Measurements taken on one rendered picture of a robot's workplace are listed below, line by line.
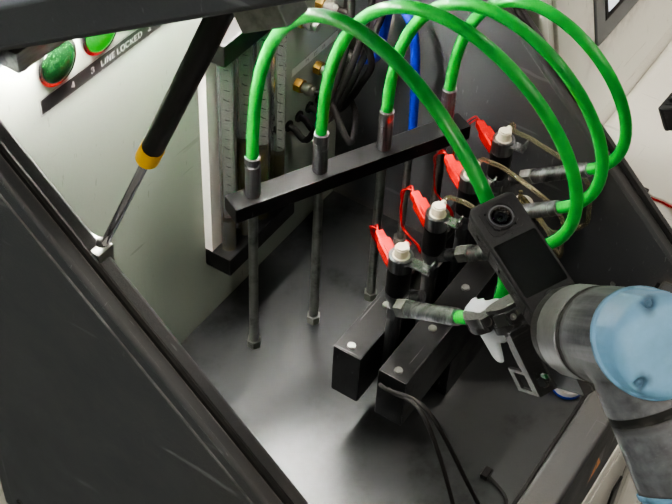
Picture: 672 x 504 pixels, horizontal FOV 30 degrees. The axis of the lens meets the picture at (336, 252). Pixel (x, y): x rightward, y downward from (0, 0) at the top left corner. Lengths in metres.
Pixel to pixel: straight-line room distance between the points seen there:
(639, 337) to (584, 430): 0.61
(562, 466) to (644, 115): 0.61
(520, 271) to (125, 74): 0.48
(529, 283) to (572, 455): 0.44
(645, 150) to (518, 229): 0.74
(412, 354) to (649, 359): 0.62
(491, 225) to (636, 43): 0.85
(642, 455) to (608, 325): 0.10
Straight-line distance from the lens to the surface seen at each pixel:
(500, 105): 1.61
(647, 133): 1.81
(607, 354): 0.88
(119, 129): 1.33
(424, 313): 1.27
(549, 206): 1.44
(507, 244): 1.05
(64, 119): 1.25
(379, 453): 1.56
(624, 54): 1.83
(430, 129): 1.56
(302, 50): 1.60
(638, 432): 0.91
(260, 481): 1.16
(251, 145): 1.40
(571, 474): 1.43
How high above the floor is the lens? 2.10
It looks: 46 degrees down
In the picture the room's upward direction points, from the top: 3 degrees clockwise
